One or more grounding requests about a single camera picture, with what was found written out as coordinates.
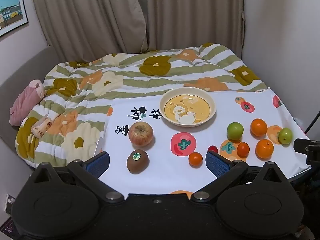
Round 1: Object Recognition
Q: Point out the white wall socket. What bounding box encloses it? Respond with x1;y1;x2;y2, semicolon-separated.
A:
5;194;17;214

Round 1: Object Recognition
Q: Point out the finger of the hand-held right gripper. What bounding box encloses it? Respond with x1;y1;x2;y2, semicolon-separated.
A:
294;138;320;166

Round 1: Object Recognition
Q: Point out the brown kiwi with green sticker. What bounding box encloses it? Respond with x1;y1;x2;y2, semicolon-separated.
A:
126;149;150;174

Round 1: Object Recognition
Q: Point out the pink plush pillow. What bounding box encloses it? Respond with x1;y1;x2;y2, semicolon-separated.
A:
9;80;46;127

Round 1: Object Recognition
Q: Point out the green round fruit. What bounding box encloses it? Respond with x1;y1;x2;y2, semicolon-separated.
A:
227;122;244;140
278;127;293;145

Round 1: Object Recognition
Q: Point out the grey padded headboard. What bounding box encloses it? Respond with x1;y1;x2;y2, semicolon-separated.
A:
0;46;61;170

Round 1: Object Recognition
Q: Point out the red apple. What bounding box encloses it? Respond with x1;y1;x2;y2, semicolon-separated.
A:
128;122;154;147

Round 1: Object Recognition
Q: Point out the white fruit-print tablecloth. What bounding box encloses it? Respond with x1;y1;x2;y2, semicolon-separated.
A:
96;87;313;196

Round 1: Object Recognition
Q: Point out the floral striped blanket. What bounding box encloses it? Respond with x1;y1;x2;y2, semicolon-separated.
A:
15;42;268;170

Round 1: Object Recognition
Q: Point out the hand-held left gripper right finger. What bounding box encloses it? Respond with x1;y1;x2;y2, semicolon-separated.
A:
192;151;288;203

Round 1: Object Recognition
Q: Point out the black cable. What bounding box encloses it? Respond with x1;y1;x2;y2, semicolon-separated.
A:
303;110;320;133

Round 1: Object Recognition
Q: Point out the small mandarin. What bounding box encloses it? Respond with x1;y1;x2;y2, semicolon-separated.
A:
237;142;250;158
188;152;203;167

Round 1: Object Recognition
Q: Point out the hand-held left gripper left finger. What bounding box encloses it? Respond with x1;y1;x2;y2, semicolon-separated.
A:
32;151;125;203

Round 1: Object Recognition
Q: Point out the large orange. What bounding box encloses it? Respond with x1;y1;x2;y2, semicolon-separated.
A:
250;118;268;137
255;139;274;159

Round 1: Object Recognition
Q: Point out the framed wall picture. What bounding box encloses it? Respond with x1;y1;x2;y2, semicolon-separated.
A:
0;0;29;38

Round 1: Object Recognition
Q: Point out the small patterned tissue packet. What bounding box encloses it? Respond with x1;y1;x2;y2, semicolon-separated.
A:
31;117;53;139

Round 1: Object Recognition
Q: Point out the cream plate with duck print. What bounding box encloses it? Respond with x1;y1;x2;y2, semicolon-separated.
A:
159;87;217;127

